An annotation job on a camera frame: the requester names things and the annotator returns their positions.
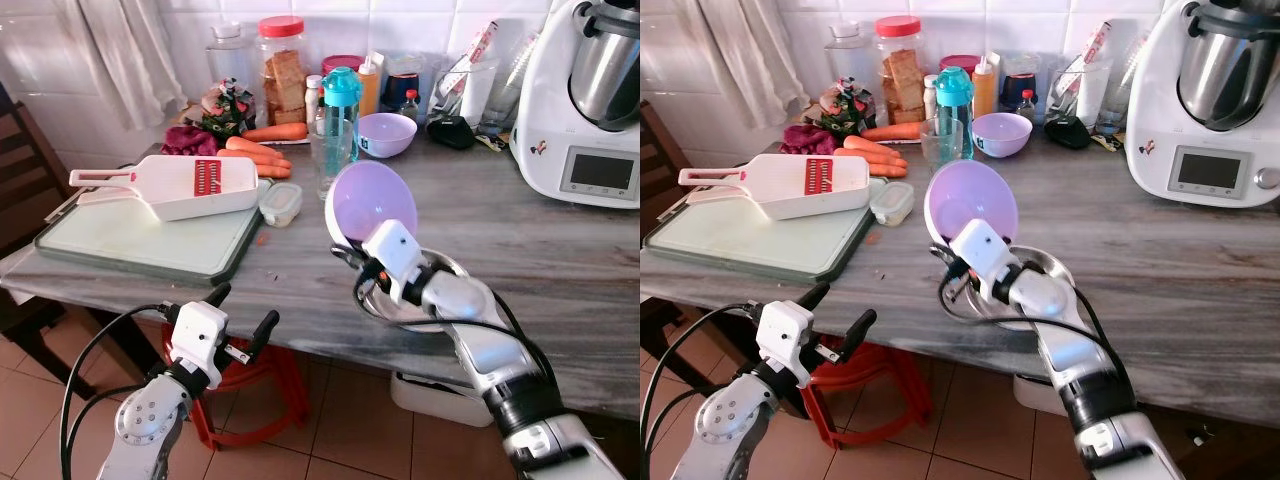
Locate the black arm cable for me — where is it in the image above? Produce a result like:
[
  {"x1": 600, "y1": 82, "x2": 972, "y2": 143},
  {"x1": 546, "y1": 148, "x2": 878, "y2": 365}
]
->
[
  {"x1": 425, "y1": 290, "x2": 561, "y2": 401},
  {"x1": 641, "y1": 303, "x2": 763, "y2": 471},
  {"x1": 1020, "y1": 288, "x2": 1141, "y2": 401},
  {"x1": 58, "y1": 303, "x2": 173, "y2": 480}
]

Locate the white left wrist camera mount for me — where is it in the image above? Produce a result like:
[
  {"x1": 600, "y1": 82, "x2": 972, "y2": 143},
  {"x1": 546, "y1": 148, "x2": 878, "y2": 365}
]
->
[
  {"x1": 164, "y1": 300, "x2": 232, "y2": 388},
  {"x1": 755, "y1": 300, "x2": 817, "y2": 388}
]

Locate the black pouch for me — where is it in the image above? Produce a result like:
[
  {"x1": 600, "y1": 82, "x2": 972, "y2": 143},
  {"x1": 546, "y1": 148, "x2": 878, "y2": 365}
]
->
[
  {"x1": 1044, "y1": 115, "x2": 1094, "y2": 152},
  {"x1": 426, "y1": 115, "x2": 477, "y2": 152}
]

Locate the patterned food bag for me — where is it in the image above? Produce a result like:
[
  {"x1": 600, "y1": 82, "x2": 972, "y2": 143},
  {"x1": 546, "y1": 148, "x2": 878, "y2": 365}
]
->
[
  {"x1": 816, "y1": 77, "x2": 875, "y2": 137},
  {"x1": 196, "y1": 79, "x2": 257, "y2": 138}
]

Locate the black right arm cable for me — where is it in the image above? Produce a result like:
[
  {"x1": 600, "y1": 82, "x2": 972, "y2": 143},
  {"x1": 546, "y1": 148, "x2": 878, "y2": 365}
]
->
[
  {"x1": 425, "y1": 290, "x2": 561, "y2": 401},
  {"x1": 1020, "y1": 288, "x2": 1141, "y2": 401}
]

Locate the teal lidded water bottle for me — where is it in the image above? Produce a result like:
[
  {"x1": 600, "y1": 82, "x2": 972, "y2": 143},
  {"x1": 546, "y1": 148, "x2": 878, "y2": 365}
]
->
[
  {"x1": 934, "y1": 66, "x2": 975, "y2": 161},
  {"x1": 321, "y1": 66, "x2": 362, "y2": 163}
]

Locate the dark glass container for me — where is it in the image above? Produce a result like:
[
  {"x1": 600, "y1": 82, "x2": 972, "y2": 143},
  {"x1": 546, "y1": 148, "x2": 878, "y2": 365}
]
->
[
  {"x1": 383, "y1": 54, "x2": 427, "y2": 113},
  {"x1": 999, "y1": 54, "x2": 1043, "y2": 113}
]

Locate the clear glass jar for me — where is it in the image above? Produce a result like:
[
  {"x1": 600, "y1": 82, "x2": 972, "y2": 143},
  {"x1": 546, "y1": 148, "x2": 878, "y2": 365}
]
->
[
  {"x1": 825, "y1": 21, "x2": 875, "y2": 89},
  {"x1": 207, "y1": 22, "x2": 258, "y2": 93}
]

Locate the white kitchen food processor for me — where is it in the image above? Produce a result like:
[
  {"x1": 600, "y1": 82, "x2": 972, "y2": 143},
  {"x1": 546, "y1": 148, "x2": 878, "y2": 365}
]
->
[
  {"x1": 509, "y1": 0, "x2": 641, "y2": 210},
  {"x1": 1124, "y1": 0, "x2": 1280, "y2": 210}
]

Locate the stainless steel bowl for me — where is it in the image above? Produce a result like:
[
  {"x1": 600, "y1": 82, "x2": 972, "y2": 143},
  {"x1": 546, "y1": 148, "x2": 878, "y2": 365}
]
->
[
  {"x1": 938, "y1": 244, "x2": 1069, "y2": 333},
  {"x1": 352, "y1": 247, "x2": 473, "y2": 333}
]

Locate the dark red cabbage piece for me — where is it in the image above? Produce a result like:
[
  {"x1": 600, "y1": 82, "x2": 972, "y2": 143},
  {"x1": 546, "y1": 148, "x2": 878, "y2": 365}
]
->
[
  {"x1": 779, "y1": 124, "x2": 838, "y2": 157},
  {"x1": 160, "y1": 125, "x2": 220, "y2": 158}
]

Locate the orange squeeze bottle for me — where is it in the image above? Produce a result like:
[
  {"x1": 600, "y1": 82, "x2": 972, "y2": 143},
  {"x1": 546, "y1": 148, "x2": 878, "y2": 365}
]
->
[
  {"x1": 971, "y1": 52, "x2": 1000, "y2": 117},
  {"x1": 356, "y1": 52, "x2": 385, "y2": 117}
]

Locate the clear drinking glass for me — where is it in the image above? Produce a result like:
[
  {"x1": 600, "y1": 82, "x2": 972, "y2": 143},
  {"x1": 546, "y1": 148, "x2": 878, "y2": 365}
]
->
[
  {"x1": 309, "y1": 118, "x2": 357, "y2": 203},
  {"x1": 920, "y1": 117, "x2": 967, "y2": 177}
]

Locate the large purple plastic bowl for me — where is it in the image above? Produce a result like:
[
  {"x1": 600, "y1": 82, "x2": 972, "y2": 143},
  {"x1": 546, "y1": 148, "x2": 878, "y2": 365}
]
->
[
  {"x1": 923, "y1": 158, "x2": 1020, "y2": 251},
  {"x1": 324, "y1": 159, "x2": 420, "y2": 253}
]

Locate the dark wooden chair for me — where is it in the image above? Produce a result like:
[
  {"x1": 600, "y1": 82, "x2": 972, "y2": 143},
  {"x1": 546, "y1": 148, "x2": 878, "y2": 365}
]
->
[
  {"x1": 640, "y1": 98, "x2": 689, "y2": 241},
  {"x1": 0, "y1": 84, "x2": 73, "y2": 263}
]

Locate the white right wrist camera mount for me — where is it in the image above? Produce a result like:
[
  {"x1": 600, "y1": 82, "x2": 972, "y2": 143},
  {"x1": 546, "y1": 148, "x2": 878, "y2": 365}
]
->
[
  {"x1": 948, "y1": 218, "x2": 1023, "y2": 304},
  {"x1": 360, "y1": 219, "x2": 427, "y2": 307}
]

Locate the small clear lidded container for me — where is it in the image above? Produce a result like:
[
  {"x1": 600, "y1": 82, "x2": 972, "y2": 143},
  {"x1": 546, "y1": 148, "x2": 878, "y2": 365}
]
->
[
  {"x1": 869, "y1": 179, "x2": 916, "y2": 227},
  {"x1": 258, "y1": 181, "x2": 304, "y2": 228}
]

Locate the white plastic box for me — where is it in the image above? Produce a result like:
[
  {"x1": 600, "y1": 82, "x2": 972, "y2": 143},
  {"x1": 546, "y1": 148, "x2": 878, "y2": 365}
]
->
[
  {"x1": 389, "y1": 370, "x2": 498, "y2": 430},
  {"x1": 1011, "y1": 372, "x2": 1063, "y2": 418}
]

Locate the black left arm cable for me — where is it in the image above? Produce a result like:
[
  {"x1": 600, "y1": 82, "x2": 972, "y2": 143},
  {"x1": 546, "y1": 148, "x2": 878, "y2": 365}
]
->
[
  {"x1": 58, "y1": 303, "x2": 173, "y2": 480},
  {"x1": 641, "y1": 303, "x2": 763, "y2": 471}
]

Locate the red lidded jar with toast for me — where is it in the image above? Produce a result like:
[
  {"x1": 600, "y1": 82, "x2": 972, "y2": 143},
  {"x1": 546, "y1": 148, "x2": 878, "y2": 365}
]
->
[
  {"x1": 874, "y1": 15, "x2": 927, "y2": 127},
  {"x1": 257, "y1": 15, "x2": 310, "y2": 127}
]

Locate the small purple bowl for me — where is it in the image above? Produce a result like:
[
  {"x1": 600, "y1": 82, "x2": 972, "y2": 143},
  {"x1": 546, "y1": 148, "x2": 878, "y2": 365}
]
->
[
  {"x1": 971, "y1": 112, "x2": 1034, "y2": 160},
  {"x1": 357, "y1": 112, "x2": 419, "y2": 160}
]

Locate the white curtain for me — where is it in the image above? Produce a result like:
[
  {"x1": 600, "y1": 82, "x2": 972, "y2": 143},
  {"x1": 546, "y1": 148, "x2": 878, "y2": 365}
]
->
[
  {"x1": 52, "y1": 0, "x2": 189, "y2": 133},
  {"x1": 672, "y1": 0, "x2": 806, "y2": 131}
]

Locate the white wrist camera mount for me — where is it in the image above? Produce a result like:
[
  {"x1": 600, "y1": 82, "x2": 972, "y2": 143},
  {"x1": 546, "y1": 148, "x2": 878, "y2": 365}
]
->
[
  {"x1": 360, "y1": 219, "x2": 427, "y2": 307},
  {"x1": 755, "y1": 300, "x2": 817, "y2": 388},
  {"x1": 164, "y1": 300, "x2": 232, "y2": 388},
  {"x1": 948, "y1": 218, "x2": 1023, "y2": 304}
]

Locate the white mandoline slicer red blade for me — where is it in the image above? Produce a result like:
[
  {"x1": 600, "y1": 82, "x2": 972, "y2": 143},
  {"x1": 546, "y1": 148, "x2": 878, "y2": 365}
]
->
[
  {"x1": 69, "y1": 154, "x2": 260, "y2": 223},
  {"x1": 678, "y1": 152, "x2": 872, "y2": 222}
]

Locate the white cutting board dark rim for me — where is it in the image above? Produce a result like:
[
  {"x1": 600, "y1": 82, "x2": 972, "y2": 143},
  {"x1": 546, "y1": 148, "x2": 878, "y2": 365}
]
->
[
  {"x1": 34, "y1": 178, "x2": 269, "y2": 289},
  {"x1": 642, "y1": 176, "x2": 889, "y2": 286}
]

